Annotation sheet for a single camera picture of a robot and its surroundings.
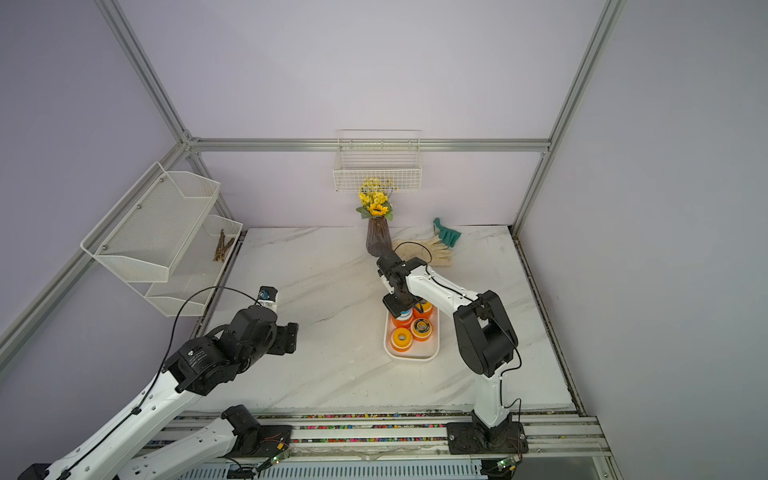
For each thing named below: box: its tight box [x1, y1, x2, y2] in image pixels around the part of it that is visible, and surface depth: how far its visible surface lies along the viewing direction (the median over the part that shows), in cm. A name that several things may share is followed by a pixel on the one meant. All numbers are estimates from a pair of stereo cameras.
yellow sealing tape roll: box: [390, 327, 413, 352], surface depth 90 cm
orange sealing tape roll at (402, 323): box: [391, 315, 414, 328], surface depth 93 cm
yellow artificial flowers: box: [356, 177, 400, 221], surface depth 97 cm
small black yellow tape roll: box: [410, 318, 433, 338], surface depth 92 cm
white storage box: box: [382, 293, 440, 361], surface depth 90 cm
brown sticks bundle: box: [212, 229, 235, 263], surface depth 98 cm
